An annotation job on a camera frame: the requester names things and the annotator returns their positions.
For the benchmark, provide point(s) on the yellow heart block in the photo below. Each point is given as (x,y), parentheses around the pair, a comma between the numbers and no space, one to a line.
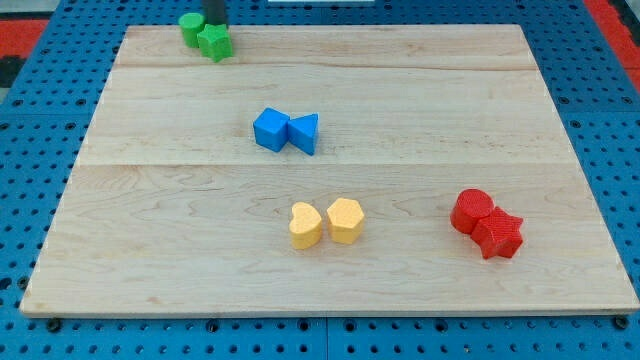
(305,227)

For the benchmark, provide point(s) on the green circle block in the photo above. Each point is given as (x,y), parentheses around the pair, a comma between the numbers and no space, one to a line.
(191,24)

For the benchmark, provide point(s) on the green star block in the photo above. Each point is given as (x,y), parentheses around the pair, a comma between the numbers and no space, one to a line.
(214,42)

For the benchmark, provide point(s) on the wooden board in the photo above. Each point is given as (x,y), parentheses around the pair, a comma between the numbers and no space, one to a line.
(172,209)

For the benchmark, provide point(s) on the red circle block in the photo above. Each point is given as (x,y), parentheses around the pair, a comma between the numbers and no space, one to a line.
(471,205)

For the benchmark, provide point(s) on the blue cube block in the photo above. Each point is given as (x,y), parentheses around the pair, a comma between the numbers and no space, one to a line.
(271,129)

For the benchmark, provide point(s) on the red star block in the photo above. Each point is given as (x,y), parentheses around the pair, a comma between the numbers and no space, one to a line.
(498,234)

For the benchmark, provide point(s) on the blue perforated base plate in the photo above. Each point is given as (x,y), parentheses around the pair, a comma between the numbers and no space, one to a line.
(47,111)

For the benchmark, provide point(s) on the blue triangle block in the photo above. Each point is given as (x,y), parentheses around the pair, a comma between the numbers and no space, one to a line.
(303,132)

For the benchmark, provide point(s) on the yellow hexagon block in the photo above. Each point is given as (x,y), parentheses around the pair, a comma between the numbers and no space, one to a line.
(345,220)

